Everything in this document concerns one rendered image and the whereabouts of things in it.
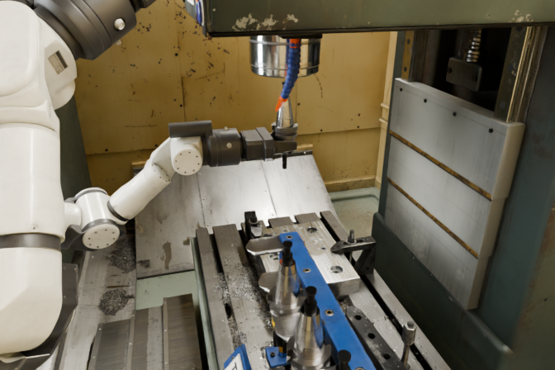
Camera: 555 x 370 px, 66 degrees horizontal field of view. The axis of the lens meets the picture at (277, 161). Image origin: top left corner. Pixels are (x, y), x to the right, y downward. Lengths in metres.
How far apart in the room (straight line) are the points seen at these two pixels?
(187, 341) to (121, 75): 1.15
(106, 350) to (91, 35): 1.07
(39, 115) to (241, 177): 1.66
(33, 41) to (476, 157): 0.93
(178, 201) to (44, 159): 1.55
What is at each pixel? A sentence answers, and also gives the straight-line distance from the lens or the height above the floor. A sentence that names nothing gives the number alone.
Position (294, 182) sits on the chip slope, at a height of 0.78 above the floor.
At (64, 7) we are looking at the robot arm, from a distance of 0.52.
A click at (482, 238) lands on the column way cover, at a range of 1.15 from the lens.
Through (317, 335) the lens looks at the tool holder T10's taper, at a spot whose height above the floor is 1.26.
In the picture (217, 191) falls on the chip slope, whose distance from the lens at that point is 2.02.
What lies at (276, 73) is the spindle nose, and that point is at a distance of 0.92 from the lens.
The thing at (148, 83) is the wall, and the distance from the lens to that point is 1.99.
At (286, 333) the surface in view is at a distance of 0.69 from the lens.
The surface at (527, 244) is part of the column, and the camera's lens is 1.11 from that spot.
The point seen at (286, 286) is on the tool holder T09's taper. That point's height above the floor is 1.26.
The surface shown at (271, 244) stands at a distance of 0.87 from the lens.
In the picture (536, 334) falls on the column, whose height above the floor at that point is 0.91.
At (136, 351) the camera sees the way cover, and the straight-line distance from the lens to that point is 1.38.
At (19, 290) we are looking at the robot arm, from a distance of 0.42.
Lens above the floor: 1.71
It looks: 24 degrees down
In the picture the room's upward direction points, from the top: straight up
